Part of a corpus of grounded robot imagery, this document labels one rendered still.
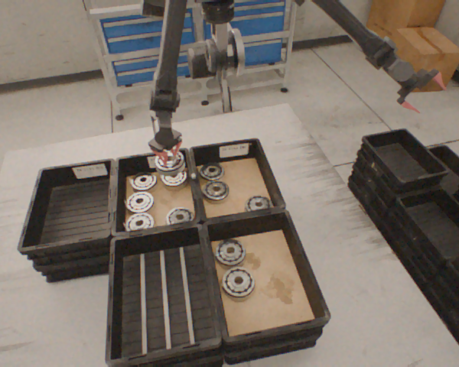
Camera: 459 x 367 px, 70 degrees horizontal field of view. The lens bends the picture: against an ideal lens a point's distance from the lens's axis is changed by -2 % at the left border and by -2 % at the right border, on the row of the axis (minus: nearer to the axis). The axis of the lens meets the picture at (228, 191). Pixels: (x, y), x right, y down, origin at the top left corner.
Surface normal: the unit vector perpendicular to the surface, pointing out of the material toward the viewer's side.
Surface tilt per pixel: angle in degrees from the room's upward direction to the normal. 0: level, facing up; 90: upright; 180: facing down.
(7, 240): 0
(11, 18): 90
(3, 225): 0
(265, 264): 0
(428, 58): 89
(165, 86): 86
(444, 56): 88
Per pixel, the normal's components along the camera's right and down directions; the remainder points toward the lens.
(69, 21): 0.26, 0.71
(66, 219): -0.02, -0.68
